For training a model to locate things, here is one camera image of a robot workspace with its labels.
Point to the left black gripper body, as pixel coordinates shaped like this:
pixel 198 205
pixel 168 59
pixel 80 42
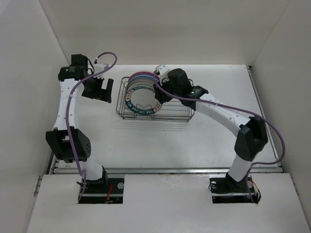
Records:
pixel 93 88

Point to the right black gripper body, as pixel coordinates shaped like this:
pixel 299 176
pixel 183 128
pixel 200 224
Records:
pixel 166 86

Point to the grey wire dish rack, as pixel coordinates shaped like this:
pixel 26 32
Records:
pixel 170 111

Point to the green rimmed white plate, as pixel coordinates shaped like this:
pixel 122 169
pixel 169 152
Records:
pixel 142 102

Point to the white plate flower outline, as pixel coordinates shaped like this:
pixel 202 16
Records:
pixel 139 85

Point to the white plate orange sunburst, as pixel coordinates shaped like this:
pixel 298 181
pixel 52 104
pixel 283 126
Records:
pixel 142 81

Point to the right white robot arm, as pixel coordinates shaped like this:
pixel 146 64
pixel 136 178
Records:
pixel 249 129

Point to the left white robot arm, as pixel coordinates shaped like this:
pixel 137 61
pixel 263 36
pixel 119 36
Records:
pixel 81 79

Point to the blue plate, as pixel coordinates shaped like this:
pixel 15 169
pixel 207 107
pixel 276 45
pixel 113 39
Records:
pixel 140 77

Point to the pink plate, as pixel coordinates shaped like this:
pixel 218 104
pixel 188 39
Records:
pixel 142 72

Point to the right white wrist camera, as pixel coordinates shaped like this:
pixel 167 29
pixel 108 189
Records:
pixel 161 71

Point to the left aluminium side rail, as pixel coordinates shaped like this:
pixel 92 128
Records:
pixel 52 165

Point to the aluminium side rail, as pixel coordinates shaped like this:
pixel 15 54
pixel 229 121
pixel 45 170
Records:
pixel 52 165
pixel 270 128

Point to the front aluminium rail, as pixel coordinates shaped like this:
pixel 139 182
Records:
pixel 186 171

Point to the right aluminium side rail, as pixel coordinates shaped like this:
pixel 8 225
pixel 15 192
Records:
pixel 270 128

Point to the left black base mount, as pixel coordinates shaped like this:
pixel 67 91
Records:
pixel 98 192

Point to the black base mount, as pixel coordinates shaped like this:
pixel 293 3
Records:
pixel 226 190
pixel 98 192

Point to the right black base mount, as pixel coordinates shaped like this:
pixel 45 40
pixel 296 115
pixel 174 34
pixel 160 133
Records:
pixel 226 190

